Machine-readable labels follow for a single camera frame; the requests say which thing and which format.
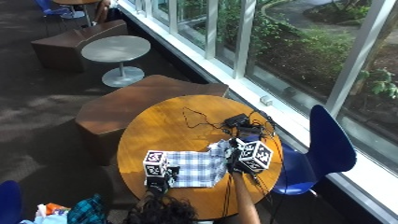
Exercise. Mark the person's right hand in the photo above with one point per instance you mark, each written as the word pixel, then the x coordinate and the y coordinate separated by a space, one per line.
pixel 236 161

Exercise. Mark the person's left hand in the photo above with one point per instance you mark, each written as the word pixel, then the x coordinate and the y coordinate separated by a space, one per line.
pixel 158 184

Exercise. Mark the blue white plaid cloth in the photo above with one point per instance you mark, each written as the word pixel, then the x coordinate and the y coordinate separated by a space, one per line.
pixel 199 168

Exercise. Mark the white marker cube left glove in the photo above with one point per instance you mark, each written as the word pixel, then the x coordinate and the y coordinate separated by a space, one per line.
pixel 155 163

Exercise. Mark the white marker cube glove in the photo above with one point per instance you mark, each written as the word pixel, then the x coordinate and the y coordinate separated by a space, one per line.
pixel 257 155
pixel 155 163

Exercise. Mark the white marker cube right glove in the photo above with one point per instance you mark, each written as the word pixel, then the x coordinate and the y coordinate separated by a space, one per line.
pixel 257 155

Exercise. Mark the flat black device box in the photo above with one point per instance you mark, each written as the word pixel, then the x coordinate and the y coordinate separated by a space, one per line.
pixel 249 129

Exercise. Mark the small white sill block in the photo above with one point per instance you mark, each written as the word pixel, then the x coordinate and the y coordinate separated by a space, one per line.
pixel 267 100

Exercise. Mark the blue plastic chair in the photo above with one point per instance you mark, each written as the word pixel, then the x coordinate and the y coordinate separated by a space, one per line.
pixel 52 8
pixel 329 149
pixel 10 202

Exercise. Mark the large brown bench block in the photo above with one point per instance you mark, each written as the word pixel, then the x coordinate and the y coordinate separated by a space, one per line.
pixel 124 109

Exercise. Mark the teal plaid bag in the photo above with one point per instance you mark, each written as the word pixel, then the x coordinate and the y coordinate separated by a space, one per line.
pixel 88 211

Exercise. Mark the orange packet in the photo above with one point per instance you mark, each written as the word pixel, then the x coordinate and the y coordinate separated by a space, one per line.
pixel 56 207

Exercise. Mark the white plastic bag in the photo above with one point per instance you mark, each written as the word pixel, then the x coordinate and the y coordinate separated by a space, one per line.
pixel 43 216

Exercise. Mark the green garden plants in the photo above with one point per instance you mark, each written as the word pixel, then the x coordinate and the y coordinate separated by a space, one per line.
pixel 291 34

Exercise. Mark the round grey side table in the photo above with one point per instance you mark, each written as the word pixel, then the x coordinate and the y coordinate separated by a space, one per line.
pixel 118 51

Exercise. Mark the small brown bench block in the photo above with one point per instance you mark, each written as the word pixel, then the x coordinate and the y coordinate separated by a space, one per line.
pixel 71 43

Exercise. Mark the round wooden background table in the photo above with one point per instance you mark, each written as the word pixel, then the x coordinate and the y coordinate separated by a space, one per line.
pixel 76 2

